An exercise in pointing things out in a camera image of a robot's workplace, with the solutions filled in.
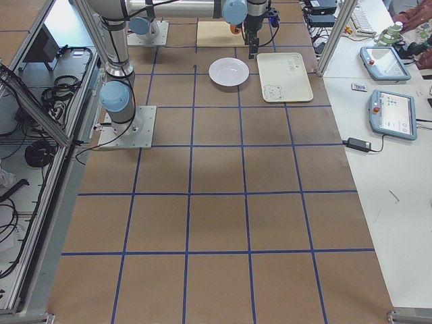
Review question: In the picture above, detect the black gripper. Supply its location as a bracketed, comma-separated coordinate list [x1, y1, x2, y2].
[244, 13, 263, 59]

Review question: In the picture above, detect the orange fruit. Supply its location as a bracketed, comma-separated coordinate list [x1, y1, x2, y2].
[230, 25, 242, 34]

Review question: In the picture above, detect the white round plate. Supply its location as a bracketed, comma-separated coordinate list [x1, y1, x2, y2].
[209, 57, 250, 86]

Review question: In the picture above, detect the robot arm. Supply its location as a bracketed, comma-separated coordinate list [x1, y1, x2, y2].
[123, 1, 280, 59]
[87, 1, 135, 125]

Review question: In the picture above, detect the cream bear tray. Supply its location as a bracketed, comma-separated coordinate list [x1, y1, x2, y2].
[256, 53, 313, 103]

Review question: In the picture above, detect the wooden cutting board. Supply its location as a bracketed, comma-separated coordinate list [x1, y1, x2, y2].
[196, 21, 245, 47]

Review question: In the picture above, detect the white keyboard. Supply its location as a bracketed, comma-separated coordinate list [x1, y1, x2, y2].
[350, 7, 376, 37]

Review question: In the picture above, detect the blue teach pendant far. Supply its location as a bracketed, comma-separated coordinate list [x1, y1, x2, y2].
[359, 47, 411, 81]

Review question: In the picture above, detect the blue teach pendant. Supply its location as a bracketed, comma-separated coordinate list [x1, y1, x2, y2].
[369, 90, 417, 140]
[359, 47, 411, 81]

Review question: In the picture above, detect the black power adapter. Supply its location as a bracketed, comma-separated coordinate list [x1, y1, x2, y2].
[345, 138, 371, 153]

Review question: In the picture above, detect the blue teach pendant near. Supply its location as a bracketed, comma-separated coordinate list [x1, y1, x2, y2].
[369, 90, 417, 140]

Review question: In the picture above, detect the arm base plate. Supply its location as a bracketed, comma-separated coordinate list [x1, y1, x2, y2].
[127, 20, 169, 47]
[98, 105, 157, 150]

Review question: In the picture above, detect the aluminium frame post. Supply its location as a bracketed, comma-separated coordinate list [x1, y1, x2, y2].
[316, 0, 358, 77]

